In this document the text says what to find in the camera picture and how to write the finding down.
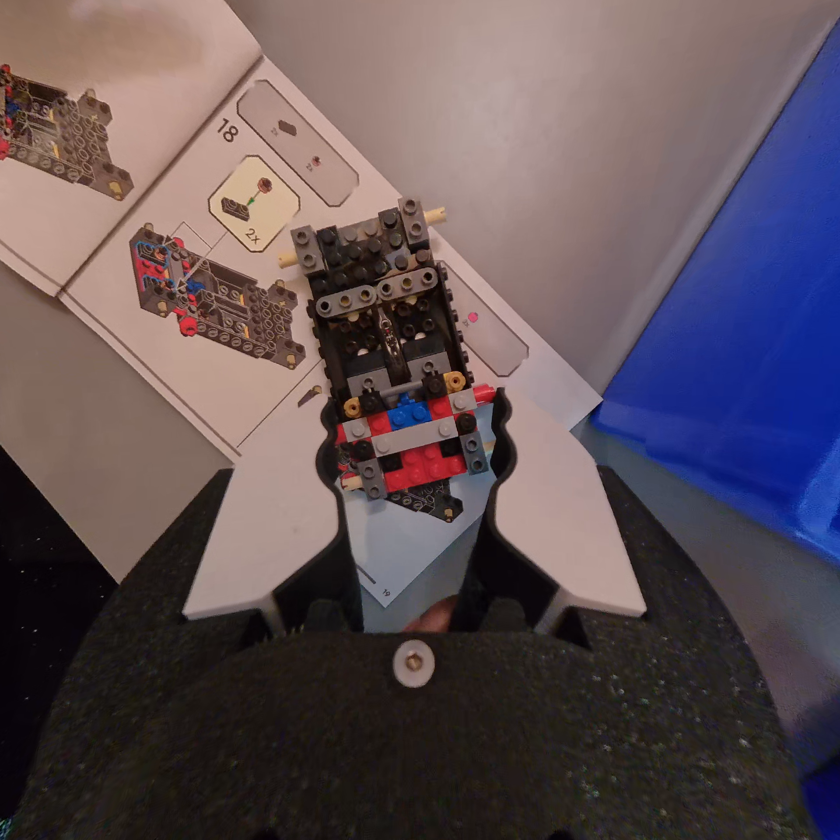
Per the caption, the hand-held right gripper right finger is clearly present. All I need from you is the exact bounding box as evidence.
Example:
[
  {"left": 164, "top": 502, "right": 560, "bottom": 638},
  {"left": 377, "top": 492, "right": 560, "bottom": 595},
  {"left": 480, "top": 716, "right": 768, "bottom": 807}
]
[{"left": 456, "top": 386, "right": 648, "bottom": 636}]

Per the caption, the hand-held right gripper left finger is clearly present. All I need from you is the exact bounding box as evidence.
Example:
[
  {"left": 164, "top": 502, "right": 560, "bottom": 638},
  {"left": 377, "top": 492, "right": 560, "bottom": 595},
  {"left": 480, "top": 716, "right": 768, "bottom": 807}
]
[{"left": 182, "top": 400, "right": 365, "bottom": 636}]

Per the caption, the black and red lego model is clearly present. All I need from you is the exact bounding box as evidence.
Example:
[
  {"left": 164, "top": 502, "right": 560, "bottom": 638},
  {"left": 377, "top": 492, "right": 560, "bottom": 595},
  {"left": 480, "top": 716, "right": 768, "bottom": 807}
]
[{"left": 279, "top": 195, "right": 500, "bottom": 503}]

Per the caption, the blue plastic bin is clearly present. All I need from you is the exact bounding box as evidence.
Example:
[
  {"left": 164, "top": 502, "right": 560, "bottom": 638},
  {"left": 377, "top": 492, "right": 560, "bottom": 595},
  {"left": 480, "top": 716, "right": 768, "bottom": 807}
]
[{"left": 589, "top": 20, "right": 840, "bottom": 567}]

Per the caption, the lego instruction booklet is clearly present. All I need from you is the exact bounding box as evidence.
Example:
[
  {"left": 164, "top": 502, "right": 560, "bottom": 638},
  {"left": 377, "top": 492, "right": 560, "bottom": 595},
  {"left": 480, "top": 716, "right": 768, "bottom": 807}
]
[{"left": 0, "top": 0, "right": 605, "bottom": 634}]

